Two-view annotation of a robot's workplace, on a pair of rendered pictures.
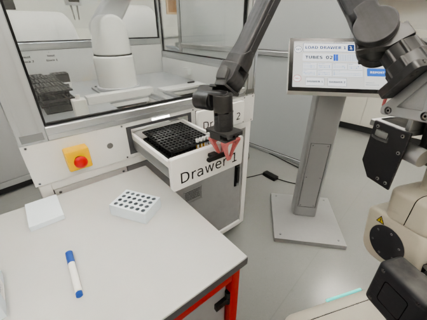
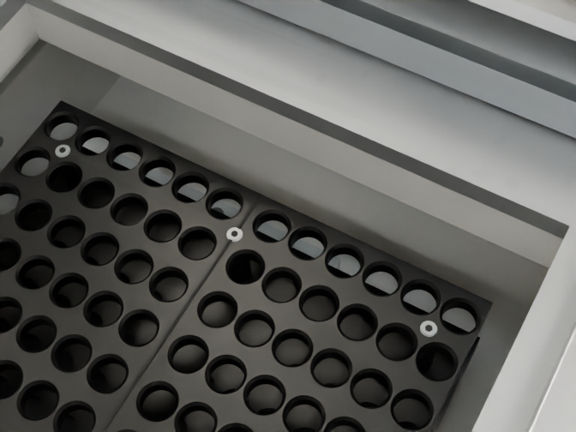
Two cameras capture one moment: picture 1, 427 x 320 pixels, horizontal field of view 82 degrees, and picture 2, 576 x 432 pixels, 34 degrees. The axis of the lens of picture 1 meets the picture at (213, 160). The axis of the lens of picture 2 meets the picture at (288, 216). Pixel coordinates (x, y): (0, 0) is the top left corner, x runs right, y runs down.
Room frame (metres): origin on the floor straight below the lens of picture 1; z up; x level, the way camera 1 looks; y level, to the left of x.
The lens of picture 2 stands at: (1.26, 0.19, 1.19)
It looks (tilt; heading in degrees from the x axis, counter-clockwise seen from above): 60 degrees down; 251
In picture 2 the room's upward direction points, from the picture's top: 3 degrees counter-clockwise
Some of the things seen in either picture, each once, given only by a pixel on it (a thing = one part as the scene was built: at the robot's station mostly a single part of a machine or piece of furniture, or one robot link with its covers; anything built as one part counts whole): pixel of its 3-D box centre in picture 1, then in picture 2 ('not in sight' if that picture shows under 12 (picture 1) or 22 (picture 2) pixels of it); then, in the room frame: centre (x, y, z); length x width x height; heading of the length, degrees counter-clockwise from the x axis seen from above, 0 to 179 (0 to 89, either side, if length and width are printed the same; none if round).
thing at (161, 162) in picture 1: (176, 142); not in sight; (0.87, 0.15, 0.86); 0.40 x 0.26 x 0.06; 39
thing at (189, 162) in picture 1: (209, 160); not in sight; (0.71, 0.01, 0.87); 0.29 x 0.02 x 0.11; 129
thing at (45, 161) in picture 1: (127, 104); not in sight; (1.35, 0.48, 0.87); 1.02 x 0.95 x 0.14; 129
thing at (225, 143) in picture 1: (225, 145); not in sight; (0.69, -0.04, 0.94); 0.07 x 0.07 x 0.09; 42
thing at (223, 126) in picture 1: (223, 123); not in sight; (0.70, -0.03, 1.01); 0.10 x 0.07 x 0.07; 42
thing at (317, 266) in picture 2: not in sight; (249, 218); (1.22, 0.02, 0.90); 0.18 x 0.02 x 0.01; 129
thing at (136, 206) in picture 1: (135, 206); not in sight; (0.59, 0.24, 0.78); 0.12 x 0.08 x 0.04; 70
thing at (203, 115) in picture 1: (221, 117); not in sight; (1.14, -0.04, 0.87); 0.29 x 0.02 x 0.11; 129
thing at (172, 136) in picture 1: (176, 142); not in sight; (0.86, 0.14, 0.87); 0.22 x 0.18 x 0.06; 39
